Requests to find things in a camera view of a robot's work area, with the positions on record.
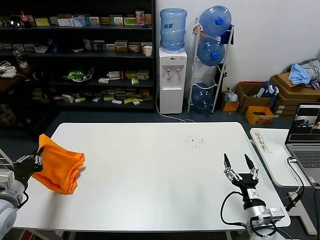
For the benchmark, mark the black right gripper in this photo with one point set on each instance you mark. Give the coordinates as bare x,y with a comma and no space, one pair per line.
246,181

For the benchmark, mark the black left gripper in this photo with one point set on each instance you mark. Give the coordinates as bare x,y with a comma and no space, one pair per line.
25,170

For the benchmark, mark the orange t-shirt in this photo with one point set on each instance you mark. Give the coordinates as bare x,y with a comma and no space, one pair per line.
60,165

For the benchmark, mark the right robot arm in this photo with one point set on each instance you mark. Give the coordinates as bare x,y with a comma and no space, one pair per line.
255,211

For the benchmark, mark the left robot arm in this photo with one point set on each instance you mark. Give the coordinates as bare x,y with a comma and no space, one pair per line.
10,195

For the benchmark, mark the pile of blue clothes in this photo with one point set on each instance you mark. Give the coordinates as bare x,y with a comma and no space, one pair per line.
300,72

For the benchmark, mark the white side table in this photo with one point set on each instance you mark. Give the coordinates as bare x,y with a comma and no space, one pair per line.
275,162

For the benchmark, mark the scattered dark crumbs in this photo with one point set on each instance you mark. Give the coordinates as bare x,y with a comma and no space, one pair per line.
195,141

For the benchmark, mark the yellow cardboard box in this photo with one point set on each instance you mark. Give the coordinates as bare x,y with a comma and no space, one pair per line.
259,118

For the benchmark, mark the dark wooden desk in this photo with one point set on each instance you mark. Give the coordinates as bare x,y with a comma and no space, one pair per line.
22,105

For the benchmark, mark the small yellow box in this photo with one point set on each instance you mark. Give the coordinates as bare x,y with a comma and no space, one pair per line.
230,107

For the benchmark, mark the open red-edged cardboard box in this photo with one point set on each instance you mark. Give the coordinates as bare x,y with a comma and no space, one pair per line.
250,101

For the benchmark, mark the white tied plastic bag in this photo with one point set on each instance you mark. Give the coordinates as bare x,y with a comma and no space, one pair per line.
230,96

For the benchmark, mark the grey laptop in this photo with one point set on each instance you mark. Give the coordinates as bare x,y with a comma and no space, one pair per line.
308,155

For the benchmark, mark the blue white package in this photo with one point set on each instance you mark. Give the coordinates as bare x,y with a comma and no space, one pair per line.
269,91

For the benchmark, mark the white metal jug rack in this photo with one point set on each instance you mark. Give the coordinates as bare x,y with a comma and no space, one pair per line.
217,82

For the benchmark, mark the white power strip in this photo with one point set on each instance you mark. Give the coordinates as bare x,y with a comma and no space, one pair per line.
8,73

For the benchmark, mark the stacked brown cardboard boxes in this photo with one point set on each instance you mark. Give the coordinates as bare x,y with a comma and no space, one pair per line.
295,97

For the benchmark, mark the black tripod stand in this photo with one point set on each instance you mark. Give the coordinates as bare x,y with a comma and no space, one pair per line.
224,75

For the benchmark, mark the bowl of green snacks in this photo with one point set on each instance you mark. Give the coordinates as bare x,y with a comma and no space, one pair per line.
76,75

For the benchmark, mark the white water dispenser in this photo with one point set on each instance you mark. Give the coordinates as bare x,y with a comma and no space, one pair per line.
172,95

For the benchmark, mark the clear plastic bottle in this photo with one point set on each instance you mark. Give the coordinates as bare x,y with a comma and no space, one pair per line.
21,60

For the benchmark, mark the small flat white box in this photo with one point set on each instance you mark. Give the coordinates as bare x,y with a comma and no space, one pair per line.
104,80

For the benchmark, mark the black shelving unit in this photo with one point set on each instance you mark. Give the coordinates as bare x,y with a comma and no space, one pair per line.
75,61

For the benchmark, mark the red white medicine box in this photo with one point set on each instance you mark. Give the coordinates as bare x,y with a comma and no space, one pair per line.
115,75

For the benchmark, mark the shiny dark bowl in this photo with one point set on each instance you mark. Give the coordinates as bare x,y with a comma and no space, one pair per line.
15,22

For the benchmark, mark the cola bottle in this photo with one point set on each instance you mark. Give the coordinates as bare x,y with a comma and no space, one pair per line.
25,21

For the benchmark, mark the plain white box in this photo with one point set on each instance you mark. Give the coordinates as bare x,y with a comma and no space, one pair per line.
63,23

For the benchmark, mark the beige hanging rag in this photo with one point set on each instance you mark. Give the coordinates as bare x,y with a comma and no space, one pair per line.
196,30

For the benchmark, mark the blue white box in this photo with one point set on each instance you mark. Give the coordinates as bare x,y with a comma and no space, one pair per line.
76,22

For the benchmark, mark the white paper cup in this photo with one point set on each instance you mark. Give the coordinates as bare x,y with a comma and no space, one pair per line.
148,51

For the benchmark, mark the upright blue water jug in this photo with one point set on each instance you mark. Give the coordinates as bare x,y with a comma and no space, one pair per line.
173,30

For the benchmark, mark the green white box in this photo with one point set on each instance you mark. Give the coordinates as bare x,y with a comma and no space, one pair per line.
130,21

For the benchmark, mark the orange carton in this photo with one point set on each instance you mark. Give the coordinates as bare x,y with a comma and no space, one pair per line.
148,19

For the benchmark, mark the tall colourful carton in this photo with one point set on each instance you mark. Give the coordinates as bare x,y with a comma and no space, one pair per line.
140,18

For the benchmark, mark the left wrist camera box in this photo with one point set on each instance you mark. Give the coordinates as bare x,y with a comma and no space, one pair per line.
5,180

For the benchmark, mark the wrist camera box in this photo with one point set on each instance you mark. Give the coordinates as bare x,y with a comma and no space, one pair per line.
275,213
5,180

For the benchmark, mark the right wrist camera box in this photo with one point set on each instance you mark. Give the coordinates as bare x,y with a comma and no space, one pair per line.
275,213

